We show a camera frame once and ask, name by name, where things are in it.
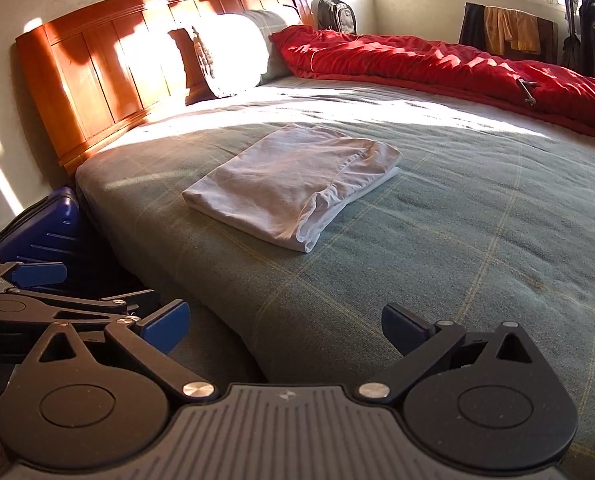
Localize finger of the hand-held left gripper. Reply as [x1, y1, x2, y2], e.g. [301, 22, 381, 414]
[0, 258, 68, 291]
[25, 290, 161, 331]

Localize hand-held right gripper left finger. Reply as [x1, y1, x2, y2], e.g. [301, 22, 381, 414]
[38, 299, 217, 407]

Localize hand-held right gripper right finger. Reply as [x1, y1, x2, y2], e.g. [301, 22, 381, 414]
[352, 302, 535, 406]

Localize white shirt with sleeve lettering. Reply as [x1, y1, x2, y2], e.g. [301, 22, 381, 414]
[322, 165, 403, 211]

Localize white shirt with hand print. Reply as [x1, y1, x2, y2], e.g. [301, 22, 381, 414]
[182, 124, 401, 253]

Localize blue suitcase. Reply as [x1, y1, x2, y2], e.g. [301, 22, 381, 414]
[0, 186, 86, 293]

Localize bed with green plaid cover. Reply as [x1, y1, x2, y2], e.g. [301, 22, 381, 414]
[75, 72, 595, 480]

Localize wooden headboard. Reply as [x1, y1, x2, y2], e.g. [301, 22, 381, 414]
[15, 0, 315, 171]

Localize grey metal clamp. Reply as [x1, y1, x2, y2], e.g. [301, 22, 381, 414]
[516, 77, 538, 107]

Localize red quilt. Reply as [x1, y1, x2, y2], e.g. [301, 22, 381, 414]
[270, 25, 595, 147]

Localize grey white pillow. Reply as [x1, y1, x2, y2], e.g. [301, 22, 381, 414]
[168, 9, 303, 100]

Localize black cloth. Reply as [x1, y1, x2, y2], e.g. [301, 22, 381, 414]
[459, 2, 488, 53]

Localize orange cloth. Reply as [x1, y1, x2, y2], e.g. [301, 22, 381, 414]
[483, 6, 542, 56]

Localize grey black backpack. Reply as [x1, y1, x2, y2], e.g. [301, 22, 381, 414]
[316, 0, 357, 35]

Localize brown cloth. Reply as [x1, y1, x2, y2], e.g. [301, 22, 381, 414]
[536, 16, 561, 63]

